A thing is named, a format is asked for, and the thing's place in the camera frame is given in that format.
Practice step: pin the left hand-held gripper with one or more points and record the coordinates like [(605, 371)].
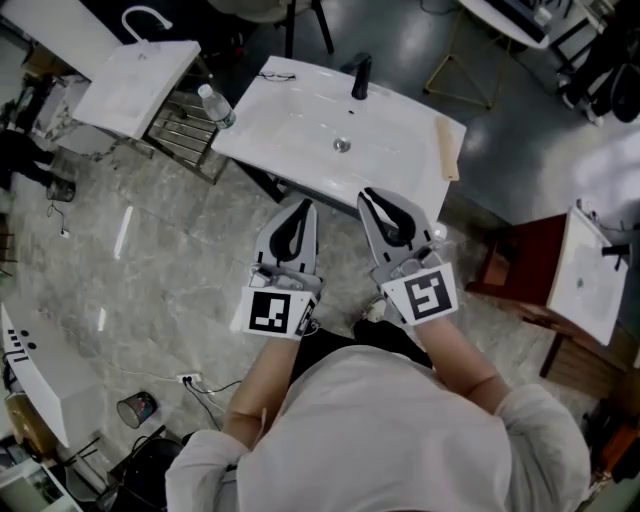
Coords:
[(267, 310)]

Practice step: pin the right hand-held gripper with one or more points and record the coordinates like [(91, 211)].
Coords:
[(430, 295)]

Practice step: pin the person's right forearm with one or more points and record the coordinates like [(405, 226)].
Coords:
[(460, 360)]

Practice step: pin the person's left forearm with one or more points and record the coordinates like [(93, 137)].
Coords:
[(260, 390)]

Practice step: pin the large white sink basin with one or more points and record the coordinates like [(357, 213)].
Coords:
[(300, 125)]

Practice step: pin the small white sink basin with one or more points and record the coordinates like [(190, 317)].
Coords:
[(585, 285)]

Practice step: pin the white rectangular sink top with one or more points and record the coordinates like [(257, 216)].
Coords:
[(135, 85)]

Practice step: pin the pale wooden bar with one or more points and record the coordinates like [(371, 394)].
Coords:
[(448, 150)]

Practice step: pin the person's black trousers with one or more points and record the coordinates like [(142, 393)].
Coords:
[(390, 340)]

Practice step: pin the brown wooden vanity cabinet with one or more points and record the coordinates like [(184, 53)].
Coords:
[(520, 260)]

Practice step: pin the clear plastic water bottle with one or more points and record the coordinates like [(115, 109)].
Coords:
[(217, 107)]

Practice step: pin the black eyeglasses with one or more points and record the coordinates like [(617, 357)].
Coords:
[(277, 76)]

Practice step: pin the white power strip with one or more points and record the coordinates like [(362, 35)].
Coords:
[(190, 377)]

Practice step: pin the tall black faucet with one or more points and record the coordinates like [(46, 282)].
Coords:
[(361, 75)]

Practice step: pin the person's white shirt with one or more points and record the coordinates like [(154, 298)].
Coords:
[(375, 440)]

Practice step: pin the black stool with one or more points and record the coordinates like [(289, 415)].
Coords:
[(290, 30)]

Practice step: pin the small black faucet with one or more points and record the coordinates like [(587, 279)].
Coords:
[(615, 250)]

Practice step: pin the black mesh wastebasket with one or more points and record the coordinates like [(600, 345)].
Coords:
[(137, 410), (61, 191)]

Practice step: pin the marble patterned stand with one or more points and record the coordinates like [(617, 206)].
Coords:
[(75, 135)]

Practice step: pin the white curved faucet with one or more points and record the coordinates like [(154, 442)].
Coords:
[(131, 22)]

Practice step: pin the white cabinet with black knobs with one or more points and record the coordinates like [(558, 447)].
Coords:
[(45, 375)]

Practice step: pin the white table with black frame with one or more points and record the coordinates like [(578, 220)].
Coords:
[(500, 15)]

